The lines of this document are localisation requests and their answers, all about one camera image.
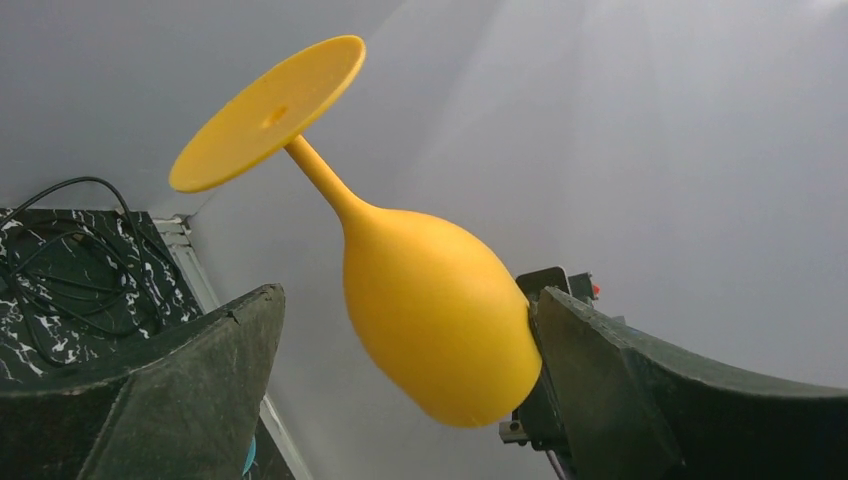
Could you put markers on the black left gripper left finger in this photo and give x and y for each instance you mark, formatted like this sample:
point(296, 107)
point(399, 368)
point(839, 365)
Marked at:
point(182, 405)

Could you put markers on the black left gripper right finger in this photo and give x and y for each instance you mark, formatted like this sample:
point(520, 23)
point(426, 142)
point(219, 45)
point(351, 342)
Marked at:
point(637, 407)

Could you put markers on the yellow-orange wine glass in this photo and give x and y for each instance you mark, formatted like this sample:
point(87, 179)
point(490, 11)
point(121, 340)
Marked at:
point(434, 307)

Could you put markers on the blue wine glass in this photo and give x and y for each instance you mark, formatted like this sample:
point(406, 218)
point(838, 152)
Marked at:
point(250, 458)

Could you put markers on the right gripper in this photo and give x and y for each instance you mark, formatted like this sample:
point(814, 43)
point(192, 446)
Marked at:
point(537, 421)

